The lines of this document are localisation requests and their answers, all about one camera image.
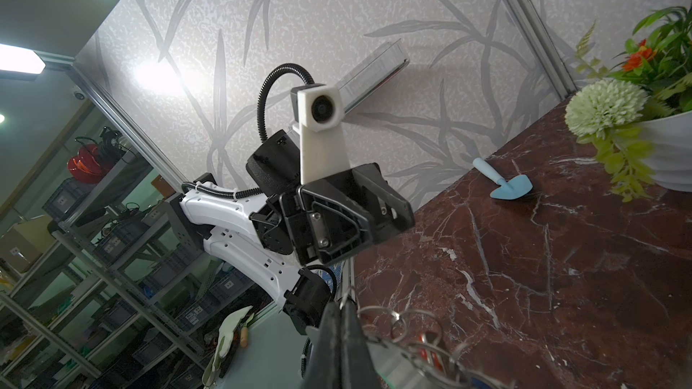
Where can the light blue toy trowel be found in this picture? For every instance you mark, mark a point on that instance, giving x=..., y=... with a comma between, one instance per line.
x=507, y=190

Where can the clear plastic wall tray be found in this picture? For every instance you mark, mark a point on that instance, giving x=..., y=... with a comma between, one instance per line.
x=371, y=74

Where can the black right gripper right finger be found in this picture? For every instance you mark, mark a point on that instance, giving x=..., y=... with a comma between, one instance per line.
x=356, y=366

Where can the potted artificial flower plant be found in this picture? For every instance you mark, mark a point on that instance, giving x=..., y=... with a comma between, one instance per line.
x=638, y=114

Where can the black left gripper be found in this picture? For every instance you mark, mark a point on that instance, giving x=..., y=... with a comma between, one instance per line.
x=333, y=218

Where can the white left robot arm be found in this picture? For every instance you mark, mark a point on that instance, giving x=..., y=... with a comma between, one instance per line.
x=217, y=219

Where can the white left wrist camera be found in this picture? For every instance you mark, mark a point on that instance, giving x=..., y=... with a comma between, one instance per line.
x=319, y=112

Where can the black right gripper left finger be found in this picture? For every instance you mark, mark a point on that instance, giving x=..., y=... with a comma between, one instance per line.
x=324, y=368

